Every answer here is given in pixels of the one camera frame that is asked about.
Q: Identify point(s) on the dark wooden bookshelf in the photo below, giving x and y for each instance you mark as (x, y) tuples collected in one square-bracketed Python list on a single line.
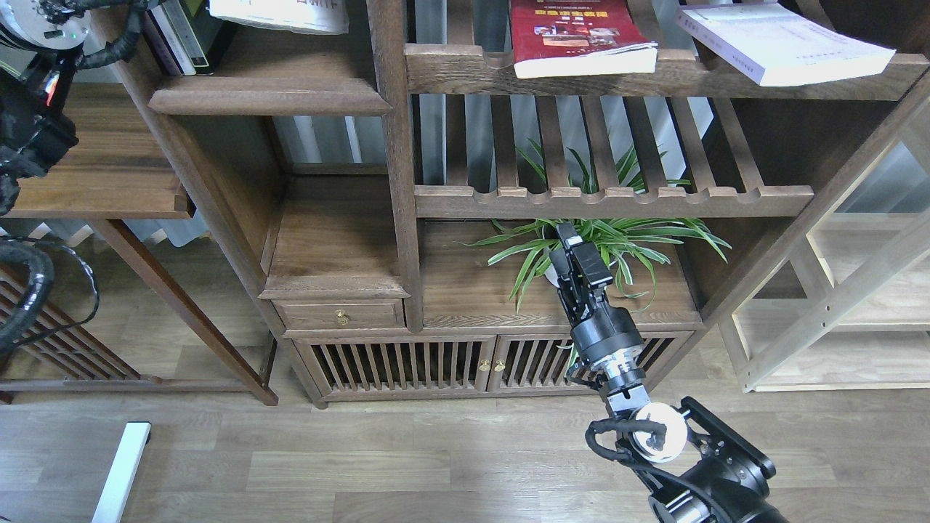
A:
[(345, 176)]

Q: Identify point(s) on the upright books top left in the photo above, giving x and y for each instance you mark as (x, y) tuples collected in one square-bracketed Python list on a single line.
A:
[(185, 38)]

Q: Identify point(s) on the light wooden shelf frame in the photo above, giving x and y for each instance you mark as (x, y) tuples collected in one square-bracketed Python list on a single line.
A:
[(862, 319)]

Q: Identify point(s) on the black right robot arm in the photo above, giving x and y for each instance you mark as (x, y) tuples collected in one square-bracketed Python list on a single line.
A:
[(695, 466)]

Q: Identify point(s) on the red cover book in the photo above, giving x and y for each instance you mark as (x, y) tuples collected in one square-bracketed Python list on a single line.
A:
[(577, 38)]

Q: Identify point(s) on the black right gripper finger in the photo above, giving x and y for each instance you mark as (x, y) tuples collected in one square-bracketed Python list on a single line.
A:
[(568, 235)]

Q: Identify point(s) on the white book blue chinese title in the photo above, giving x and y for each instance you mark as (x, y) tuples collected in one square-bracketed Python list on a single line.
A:
[(306, 17)]

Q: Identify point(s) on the white plant pot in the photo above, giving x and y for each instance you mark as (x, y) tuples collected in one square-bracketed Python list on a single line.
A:
[(552, 276)]

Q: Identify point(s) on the white metal base leg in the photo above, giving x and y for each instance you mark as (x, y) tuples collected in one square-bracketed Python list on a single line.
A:
[(115, 493)]

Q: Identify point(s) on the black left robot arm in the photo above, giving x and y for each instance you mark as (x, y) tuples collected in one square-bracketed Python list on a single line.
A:
[(35, 132)]

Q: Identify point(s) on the white lavender-edged book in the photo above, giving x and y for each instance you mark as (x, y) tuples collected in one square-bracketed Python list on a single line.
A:
[(774, 46)]

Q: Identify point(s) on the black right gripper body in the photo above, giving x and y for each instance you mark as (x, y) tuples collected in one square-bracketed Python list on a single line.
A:
[(604, 336)]

